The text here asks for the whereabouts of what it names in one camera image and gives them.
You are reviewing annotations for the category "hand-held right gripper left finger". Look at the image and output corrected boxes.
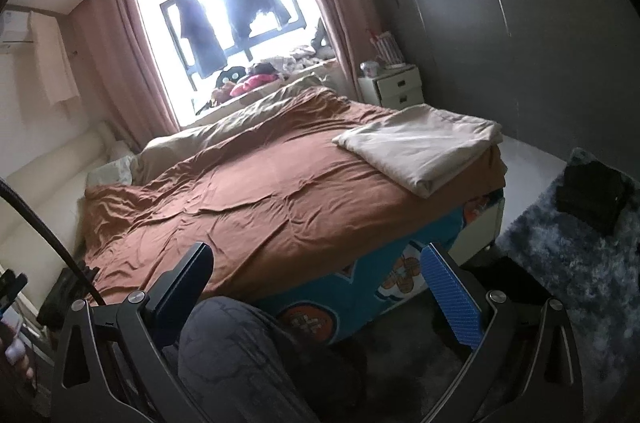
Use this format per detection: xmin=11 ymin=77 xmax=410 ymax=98
xmin=50 ymin=242 xmax=216 ymax=423

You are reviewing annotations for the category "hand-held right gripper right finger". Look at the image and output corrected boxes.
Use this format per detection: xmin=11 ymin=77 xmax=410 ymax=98
xmin=419 ymin=242 xmax=586 ymax=423

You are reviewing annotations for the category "beige zip jacket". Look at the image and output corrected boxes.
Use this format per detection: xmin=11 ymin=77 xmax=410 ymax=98
xmin=332 ymin=104 xmax=503 ymax=199

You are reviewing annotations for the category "pile of light clothes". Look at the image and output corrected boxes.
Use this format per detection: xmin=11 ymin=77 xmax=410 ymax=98
xmin=255 ymin=46 xmax=331 ymax=76

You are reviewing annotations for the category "person's left hand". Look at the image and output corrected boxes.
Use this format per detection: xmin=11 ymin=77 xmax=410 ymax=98
xmin=0 ymin=318 xmax=36 ymax=386

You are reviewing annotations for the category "black bag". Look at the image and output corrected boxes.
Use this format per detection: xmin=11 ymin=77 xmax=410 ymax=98
xmin=37 ymin=265 xmax=101 ymax=329

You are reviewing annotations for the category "cream padded headboard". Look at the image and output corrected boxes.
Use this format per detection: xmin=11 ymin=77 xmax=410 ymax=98
xmin=0 ymin=122 xmax=116 ymax=274

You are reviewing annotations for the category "brown duvet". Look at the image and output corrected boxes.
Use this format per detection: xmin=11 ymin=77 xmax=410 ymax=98
xmin=77 ymin=86 xmax=506 ymax=304

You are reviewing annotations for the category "grey shaggy rug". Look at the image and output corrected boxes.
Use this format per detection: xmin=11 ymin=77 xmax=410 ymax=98
xmin=495 ymin=147 xmax=640 ymax=384

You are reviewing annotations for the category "light patterned pillow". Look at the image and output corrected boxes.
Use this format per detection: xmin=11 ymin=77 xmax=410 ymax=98
xmin=87 ymin=153 xmax=136 ymax=186

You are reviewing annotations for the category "beige duvet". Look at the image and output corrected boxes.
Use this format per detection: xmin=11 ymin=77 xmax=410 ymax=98
xmin=135 ymin=73 xmax=336 ymax=184

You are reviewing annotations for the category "black cloth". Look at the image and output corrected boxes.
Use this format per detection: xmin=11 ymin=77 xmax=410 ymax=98
xmin=556 ymin=160 xmax=628 ymax=234

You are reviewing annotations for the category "white nightstand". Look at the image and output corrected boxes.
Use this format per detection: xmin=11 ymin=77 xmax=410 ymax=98
xmin=357 ymin=64 xmax=425 ymax=108

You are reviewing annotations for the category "black plush toy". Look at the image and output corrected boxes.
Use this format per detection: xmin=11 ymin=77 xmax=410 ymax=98
xmin=214 ymin=66 xmax=248 ymax=96

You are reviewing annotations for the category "pink plush toy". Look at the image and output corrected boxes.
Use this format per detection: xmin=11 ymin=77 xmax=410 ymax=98
xmin=231 ymin=74 xmax=273 ymax=95

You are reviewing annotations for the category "cream hanging cloth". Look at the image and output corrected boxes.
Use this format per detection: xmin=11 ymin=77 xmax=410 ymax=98
xmin=30 ymin=10 xmax=81 ymax=106

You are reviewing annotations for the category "striped box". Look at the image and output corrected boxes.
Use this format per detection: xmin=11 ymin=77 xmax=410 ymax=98
xmin=372 ymin=32 xmax=405 ymax=68

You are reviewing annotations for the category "white air conditioner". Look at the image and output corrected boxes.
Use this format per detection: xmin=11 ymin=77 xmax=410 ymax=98
xmin=0 ymin=8 xmax=36 ymax=51

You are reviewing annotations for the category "dark hanging coat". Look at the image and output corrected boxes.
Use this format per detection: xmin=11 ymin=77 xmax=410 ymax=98
xmin=174 ymin=0 xmax=227 ymax=79

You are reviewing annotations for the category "grey wardrobe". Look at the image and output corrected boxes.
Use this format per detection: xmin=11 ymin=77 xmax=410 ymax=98
xmin=365 ymin=0 xmax=640 ymax=164

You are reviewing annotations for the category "black cable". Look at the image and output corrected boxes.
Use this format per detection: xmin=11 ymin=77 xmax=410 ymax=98
xmin=0 ymin=178 xmax=108 ymax=306

